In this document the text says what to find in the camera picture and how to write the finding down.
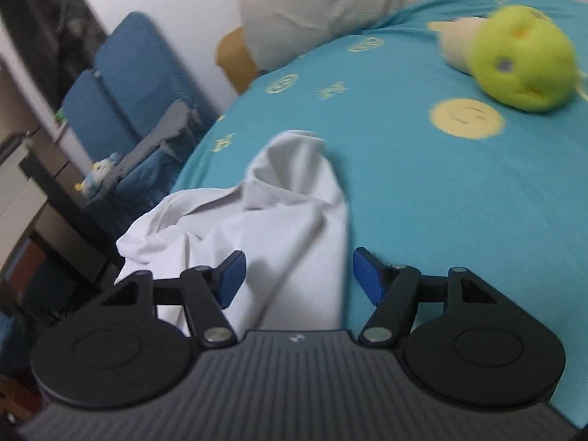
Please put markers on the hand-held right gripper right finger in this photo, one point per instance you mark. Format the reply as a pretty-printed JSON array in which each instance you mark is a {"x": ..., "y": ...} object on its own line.
[{"x": 367, "y": 278}]

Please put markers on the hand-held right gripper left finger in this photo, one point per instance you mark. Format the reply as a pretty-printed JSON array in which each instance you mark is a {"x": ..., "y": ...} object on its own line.
[{"x": 232, "y": 280}]

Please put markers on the white t-shirt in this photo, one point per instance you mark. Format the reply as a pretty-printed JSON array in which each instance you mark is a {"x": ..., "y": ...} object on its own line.
[{"x": 285, "y": 239}]

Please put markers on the bed with teal printed sheet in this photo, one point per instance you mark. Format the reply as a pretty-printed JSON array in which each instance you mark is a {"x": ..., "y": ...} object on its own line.
[{"x": 436, "y": 193}]

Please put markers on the grey cloth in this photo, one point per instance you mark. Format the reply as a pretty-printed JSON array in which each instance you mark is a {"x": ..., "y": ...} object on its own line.
[{"x": 156, "y": 140}]

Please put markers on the small white blue plush toy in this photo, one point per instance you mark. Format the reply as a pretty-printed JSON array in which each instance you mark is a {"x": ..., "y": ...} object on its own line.
[{"x": 99, "y": 172}]

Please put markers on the yellow bed headboard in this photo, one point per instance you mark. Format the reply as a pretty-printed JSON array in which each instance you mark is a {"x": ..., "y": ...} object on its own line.
[{"x": 236, "y": 62}]

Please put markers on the green plush toy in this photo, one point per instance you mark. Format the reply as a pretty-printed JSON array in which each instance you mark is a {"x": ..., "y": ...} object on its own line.
[{"x": 519, "y": 59}]

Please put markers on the grey pillow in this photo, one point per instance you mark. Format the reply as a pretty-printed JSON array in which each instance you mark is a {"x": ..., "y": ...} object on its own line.
[{"x": 330, "y": 0}]

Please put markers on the dark window with grille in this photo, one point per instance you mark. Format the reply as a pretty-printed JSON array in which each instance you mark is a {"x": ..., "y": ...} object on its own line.
[{"x": 41, "y": 14}]

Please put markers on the white table with dark frame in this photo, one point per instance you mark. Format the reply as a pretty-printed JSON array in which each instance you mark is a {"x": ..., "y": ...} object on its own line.
[{"x": 55, "y": 206}]

